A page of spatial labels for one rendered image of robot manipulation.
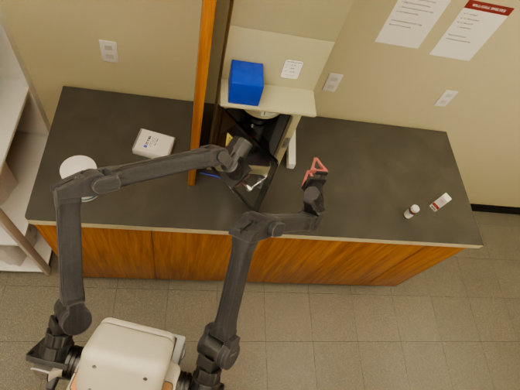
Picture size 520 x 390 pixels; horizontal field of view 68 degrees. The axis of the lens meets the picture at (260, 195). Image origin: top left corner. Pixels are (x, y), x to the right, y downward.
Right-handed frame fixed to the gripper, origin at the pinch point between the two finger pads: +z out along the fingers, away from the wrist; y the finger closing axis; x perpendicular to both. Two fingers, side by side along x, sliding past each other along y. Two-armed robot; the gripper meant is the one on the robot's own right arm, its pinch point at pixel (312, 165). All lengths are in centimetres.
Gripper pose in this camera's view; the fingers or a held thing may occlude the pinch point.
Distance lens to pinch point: 155.4
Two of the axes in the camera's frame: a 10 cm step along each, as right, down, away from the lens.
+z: -0.4, -8.9, 4.6
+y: 1.8, -4.6, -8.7
